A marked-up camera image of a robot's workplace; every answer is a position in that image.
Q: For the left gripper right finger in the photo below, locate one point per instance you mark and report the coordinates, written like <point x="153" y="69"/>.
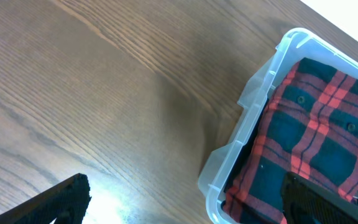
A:
<point x="305" y="202"/>

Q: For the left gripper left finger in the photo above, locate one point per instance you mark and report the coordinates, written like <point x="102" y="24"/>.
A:
<point x="65" y="202"/>

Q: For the red navy plaid shirt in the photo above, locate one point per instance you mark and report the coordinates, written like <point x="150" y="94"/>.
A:
<point x="310" y="127"/>

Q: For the clear plastic storage bin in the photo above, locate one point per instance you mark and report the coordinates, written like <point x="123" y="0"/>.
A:
<point x="296" y="44"/>

